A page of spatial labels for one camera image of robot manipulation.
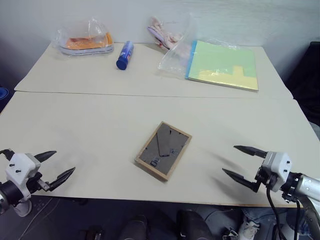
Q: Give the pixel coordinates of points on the blue round object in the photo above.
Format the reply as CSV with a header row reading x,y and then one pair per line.
x,y
3,96

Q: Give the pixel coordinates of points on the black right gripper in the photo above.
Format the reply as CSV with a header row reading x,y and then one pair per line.
x,y
266,178

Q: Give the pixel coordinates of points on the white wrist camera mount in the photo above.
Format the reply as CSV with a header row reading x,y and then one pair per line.
x,y
277,162
20,163

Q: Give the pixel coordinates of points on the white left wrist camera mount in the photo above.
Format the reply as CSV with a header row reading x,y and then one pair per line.
x,y
20,163

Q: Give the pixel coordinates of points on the blue denim cloth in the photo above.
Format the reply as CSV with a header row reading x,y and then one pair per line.
x,y
255,222

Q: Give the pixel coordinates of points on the black fabric object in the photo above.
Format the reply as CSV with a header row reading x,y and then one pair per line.
x,y
306,82

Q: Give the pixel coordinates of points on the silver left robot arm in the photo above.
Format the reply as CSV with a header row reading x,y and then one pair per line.
x,y
10,192

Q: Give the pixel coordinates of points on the wooden picture frame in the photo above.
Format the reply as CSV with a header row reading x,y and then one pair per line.
x,y
162,147

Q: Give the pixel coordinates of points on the blue cylindrical can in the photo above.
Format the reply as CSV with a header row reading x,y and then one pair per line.
x,y
125,55

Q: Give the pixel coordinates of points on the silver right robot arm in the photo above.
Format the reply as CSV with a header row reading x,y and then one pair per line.
x,y
308,185

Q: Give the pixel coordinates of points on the clear bag with orange contents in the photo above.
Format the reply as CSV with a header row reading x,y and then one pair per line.
x,y
85,43

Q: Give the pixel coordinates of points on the pink cloth bundle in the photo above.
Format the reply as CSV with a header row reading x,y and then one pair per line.
x,y
163,33

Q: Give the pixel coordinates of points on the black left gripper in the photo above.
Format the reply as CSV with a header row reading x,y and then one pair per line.
x,y
35,181

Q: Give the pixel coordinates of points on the coloured paper sheet stack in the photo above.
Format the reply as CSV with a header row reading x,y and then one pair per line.
x,y
225,62

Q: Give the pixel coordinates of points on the dark rounded shape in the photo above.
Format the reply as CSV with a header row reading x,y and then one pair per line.
x,y
135,228
193,225

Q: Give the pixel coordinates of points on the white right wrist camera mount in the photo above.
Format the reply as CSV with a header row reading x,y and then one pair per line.
x,y
277,162

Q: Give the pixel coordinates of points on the large clear plastic bag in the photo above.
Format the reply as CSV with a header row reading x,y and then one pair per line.
x,y
175,62

